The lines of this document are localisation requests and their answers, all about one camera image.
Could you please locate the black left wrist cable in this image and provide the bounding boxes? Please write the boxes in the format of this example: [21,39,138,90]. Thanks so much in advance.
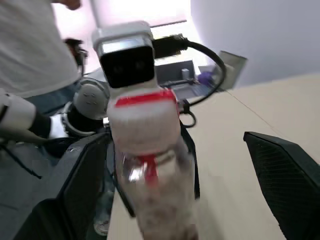
[151,33,228,129]

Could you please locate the purple object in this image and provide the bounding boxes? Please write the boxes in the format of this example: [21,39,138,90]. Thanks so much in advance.
[198,70,217,85]

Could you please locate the white camera head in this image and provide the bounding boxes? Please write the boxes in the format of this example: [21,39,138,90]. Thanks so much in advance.
[91,21,176,101]

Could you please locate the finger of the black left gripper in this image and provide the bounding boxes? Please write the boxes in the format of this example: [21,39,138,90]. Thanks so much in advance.
[107,139,138,219]
[179,122,201,200]

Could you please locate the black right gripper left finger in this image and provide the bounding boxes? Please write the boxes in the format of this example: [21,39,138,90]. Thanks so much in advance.
[14,131,116,240]

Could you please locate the grey flat panel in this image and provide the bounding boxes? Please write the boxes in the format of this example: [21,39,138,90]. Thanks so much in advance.
[217,50,248,90]

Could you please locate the clear bottle with white cap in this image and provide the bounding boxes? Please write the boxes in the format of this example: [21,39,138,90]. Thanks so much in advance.
[106,88,201,240]

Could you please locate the grey box with dark panel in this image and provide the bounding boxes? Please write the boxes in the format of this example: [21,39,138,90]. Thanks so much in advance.
[154,59,208,101]

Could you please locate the clear wine glass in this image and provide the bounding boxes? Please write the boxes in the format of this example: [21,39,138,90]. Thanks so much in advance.
[93,190,115,236]

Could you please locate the person in white shirt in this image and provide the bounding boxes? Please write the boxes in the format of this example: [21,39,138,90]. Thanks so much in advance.
[0,0,85,118]

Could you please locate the black device behind person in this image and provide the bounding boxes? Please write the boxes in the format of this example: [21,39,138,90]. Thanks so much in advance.
[63,38,89,76]

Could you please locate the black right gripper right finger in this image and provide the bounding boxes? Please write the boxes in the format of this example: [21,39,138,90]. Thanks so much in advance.
[243,130,320,240]

